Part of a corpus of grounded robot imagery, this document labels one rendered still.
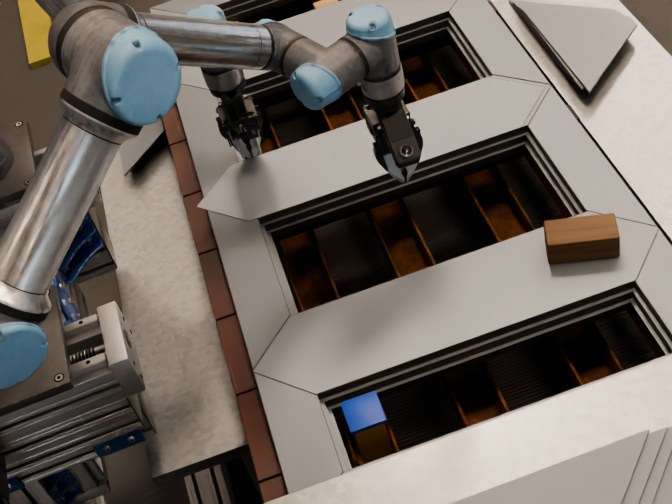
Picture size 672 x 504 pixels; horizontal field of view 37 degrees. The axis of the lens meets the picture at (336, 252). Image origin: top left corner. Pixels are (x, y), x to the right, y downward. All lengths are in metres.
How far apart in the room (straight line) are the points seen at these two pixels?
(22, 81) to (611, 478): 3.35
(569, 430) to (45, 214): 0.75
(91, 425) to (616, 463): 0.88
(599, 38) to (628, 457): 1.26
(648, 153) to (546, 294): 0.51
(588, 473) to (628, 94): 1.15
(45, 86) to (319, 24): 1.95
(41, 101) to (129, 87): 2.78
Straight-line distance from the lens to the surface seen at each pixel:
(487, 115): 2.08
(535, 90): 2.12
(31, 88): 4.21
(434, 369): 1.71
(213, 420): 1.93
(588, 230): 1.77
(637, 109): 2.24
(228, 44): 1.63
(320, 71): 1.62
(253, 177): 2.06
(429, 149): 2.02
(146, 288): 2.20
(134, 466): 2.53
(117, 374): 1.69
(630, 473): 1.31
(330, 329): 1.75
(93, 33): 1.39
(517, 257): 1.80
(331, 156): 2.05
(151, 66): 1.35
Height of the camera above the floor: 2.21
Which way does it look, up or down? 46 degrees down
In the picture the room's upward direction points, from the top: 16 degrees counter-clockwise
